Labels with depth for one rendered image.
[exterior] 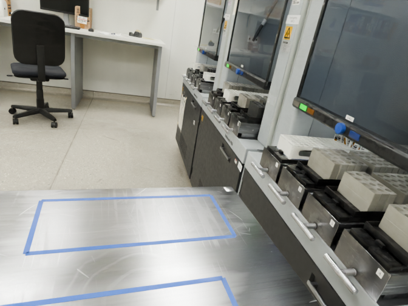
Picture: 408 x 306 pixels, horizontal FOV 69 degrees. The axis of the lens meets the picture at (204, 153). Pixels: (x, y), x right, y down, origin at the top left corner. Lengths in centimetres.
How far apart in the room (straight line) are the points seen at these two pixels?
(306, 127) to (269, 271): 71
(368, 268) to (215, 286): 35
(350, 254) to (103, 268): 51
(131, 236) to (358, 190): 55
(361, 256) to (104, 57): 405
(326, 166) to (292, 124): 27
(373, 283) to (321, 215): 19
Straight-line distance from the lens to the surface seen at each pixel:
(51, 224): 58
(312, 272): 87
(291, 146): 100
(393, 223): 76
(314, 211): 83
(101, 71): 442
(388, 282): 69
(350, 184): 84
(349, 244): 74
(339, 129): 85
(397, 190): 87
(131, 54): 437
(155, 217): 59
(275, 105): 124
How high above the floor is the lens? 117
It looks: 23 degrees down
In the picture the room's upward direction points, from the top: 10 degrees clockwise
